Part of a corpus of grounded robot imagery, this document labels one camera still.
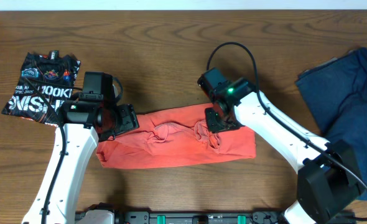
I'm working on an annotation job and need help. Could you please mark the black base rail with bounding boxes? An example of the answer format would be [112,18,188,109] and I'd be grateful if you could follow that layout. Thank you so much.
[74,203,357,224]

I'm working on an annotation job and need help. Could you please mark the dark blue denim garment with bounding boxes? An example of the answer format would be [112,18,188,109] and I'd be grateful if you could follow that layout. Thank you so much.
[295,47,367,184]

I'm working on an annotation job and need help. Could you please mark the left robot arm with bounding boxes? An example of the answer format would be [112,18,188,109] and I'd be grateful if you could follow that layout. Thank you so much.
[22,94,139,224]

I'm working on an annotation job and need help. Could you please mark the orange printed t-shirt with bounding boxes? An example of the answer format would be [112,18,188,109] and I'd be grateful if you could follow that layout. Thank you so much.
[96,103,256,169]

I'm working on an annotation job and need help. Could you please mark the folded black printed t-shirt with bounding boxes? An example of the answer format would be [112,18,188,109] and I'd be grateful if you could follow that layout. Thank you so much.
[1,50,81,126]

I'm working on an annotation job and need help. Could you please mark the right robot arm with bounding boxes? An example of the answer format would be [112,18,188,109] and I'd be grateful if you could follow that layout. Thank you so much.
[197,56,367,224]

